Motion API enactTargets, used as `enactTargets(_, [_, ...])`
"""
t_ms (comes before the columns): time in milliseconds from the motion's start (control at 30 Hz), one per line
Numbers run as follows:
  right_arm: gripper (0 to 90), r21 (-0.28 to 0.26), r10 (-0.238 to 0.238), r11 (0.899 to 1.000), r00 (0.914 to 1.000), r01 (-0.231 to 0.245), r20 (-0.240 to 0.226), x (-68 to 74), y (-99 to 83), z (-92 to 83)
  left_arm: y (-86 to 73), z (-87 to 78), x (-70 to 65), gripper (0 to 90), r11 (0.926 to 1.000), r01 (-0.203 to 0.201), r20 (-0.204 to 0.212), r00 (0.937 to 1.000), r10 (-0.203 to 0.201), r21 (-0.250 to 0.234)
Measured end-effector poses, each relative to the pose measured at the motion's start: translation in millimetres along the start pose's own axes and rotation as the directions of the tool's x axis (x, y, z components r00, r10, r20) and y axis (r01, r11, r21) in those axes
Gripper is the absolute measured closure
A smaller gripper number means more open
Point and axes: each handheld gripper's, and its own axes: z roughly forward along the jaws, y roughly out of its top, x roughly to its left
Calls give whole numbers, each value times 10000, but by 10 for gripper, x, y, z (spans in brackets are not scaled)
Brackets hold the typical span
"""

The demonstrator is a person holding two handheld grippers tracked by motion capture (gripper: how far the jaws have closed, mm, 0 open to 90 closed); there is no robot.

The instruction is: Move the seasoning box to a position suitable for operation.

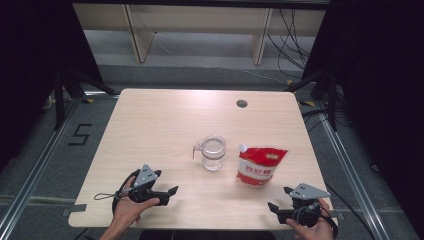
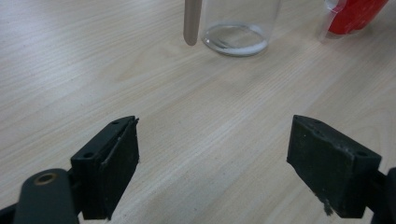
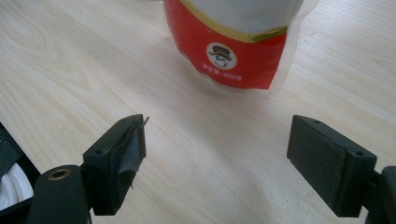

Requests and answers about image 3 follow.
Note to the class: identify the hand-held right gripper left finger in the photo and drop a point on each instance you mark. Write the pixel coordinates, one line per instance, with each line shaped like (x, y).
(106, 161)

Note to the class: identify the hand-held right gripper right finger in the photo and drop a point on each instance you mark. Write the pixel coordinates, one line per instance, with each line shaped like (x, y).
(323, 158)

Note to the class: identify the red and white sugar bag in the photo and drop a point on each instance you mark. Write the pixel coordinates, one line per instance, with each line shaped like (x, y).
(243, 65)

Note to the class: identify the white cloth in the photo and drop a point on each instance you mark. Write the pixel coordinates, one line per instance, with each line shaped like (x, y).
(12, 189)

